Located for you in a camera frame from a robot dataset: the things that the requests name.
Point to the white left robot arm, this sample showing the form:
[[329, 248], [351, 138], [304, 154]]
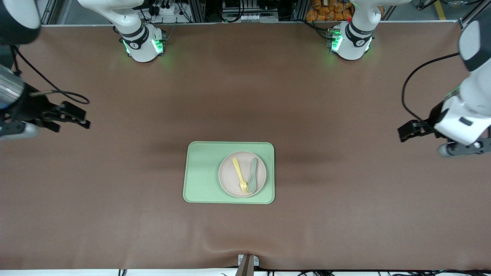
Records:
[[351, 44]]

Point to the yellow plastic fork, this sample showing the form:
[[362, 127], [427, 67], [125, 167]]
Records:
[[238, 170]]

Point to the orange snack packet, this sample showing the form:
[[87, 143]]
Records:
[[327, 10], [311, 15], [338, 5], [317, 4], [347, 14]]

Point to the aluminium frame post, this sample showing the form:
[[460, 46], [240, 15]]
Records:
[[197, 9], [301, 9]]

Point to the sage green plastic spoon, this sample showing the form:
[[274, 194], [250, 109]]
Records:
[[252, 186]]

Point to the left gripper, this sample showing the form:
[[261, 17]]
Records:
[[434, 117]]

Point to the light green rectangular tray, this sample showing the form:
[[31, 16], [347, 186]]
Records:
[[199, 172]]

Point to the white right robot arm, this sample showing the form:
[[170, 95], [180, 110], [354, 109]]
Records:
[[142, 50]]

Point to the white power strip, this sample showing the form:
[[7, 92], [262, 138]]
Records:
[[165, 9]]

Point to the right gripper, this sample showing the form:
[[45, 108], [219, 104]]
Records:
[[28, 107]]

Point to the beige round plate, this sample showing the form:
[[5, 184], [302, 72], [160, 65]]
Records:
[[228, 184]]

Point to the aluminium frame profile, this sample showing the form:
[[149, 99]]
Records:
[[48, 11], [470, 19]]

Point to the brown table mat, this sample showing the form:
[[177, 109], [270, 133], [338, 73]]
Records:
[[115, 172]]

